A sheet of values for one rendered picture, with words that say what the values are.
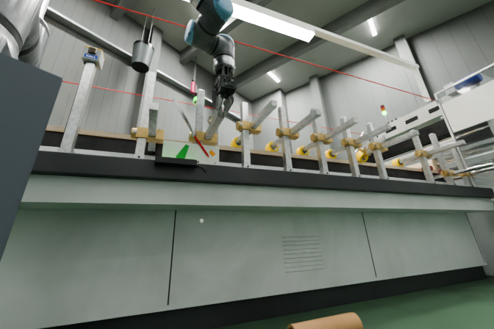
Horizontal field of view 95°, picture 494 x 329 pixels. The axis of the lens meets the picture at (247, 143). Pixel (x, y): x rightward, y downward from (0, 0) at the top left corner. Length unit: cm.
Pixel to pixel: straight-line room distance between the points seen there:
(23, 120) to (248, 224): 112
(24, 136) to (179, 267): 98
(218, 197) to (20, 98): 84
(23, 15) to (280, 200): 108
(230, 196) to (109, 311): 66
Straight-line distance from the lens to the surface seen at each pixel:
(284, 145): 130
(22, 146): 38
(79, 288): 126
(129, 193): 105
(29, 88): 41
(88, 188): 107
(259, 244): 136
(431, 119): 352
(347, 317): 120
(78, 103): 120
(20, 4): 57
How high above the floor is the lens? 38
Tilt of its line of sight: 23 degrees up
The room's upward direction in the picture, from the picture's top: 2 degrees counter-clockwise
